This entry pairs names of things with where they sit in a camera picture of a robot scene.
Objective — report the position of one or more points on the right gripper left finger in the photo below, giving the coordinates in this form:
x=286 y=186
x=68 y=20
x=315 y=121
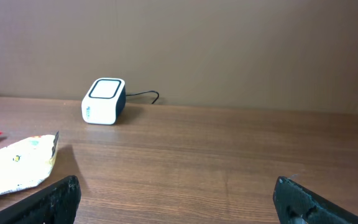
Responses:
x=55 y=204

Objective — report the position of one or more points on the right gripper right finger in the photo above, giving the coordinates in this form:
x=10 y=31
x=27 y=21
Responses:
x=295 y=203

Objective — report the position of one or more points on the yellow snack bag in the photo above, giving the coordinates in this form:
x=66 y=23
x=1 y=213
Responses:
x=27 y=163

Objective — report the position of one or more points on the white barcode scanner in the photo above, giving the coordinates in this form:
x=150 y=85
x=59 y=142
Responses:
x=104 y=101

